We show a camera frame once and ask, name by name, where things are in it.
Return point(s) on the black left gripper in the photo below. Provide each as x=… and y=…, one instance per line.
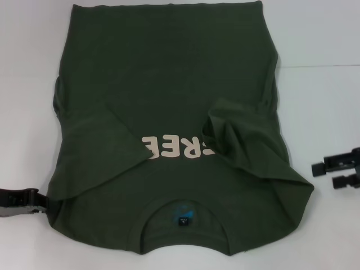
x=15, y=202

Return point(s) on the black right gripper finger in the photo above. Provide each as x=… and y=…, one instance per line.
x=337, y=163
x=347, y=181

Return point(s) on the dark green FREE t-shirt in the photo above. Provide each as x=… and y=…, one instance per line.
x=168, y=70

